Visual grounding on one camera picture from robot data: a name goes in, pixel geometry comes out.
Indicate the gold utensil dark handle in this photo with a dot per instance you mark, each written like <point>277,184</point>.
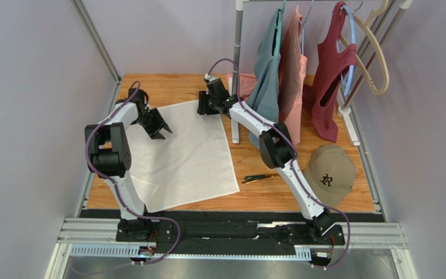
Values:
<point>249,179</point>

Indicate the pink cloth on table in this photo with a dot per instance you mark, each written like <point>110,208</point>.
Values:
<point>247,83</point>

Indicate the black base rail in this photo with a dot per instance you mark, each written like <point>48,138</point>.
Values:
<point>226,233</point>

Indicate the salmon pink hanging shirt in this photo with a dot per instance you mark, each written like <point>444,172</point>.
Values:
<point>292,73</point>

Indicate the gold fork green handle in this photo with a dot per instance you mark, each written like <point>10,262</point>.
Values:
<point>274,175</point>

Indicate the aluminium frame post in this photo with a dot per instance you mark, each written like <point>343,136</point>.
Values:
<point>93,33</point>

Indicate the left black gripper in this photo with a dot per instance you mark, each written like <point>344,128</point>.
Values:
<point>154,132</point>

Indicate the white cloth napkin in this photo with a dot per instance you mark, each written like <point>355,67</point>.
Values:
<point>191,164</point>

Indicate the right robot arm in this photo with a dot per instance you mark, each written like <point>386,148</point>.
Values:
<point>276,151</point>

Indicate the teal hanger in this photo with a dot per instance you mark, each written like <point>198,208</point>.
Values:
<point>278,29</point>

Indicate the dark red tank top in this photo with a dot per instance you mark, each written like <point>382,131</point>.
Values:
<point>319,99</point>

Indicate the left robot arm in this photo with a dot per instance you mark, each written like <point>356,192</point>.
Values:
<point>108,155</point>

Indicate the tan baseball cap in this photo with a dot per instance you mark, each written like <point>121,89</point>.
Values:
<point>330,174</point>

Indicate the grey-blue hanging shirt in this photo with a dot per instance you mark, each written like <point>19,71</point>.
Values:
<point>264,98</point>

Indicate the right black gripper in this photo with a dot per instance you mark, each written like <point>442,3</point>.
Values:
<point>205,104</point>

